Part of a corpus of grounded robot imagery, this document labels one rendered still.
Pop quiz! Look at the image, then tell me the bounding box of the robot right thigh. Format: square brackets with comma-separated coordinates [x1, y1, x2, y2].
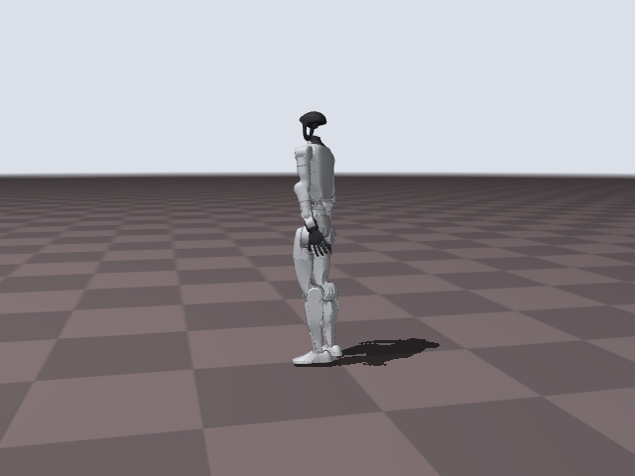
[311, 228, 337, 300]

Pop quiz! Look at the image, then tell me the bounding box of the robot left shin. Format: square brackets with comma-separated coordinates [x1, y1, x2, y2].
[303, 288, 324, 354]

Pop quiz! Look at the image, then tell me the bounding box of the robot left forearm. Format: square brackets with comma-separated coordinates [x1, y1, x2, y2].
[295, 182, 316, 229]

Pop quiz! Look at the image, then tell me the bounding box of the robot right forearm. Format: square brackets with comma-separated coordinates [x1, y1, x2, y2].
[322, 195, 335, 220]

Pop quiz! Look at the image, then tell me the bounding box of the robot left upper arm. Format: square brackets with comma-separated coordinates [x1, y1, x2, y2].
[294, 146, 313, 192]

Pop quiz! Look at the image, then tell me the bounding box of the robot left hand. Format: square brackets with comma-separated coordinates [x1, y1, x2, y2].
[305, 219, 330, 256]

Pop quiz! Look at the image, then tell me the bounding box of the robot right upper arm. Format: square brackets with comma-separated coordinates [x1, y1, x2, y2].
[331, 154, 335, 198]

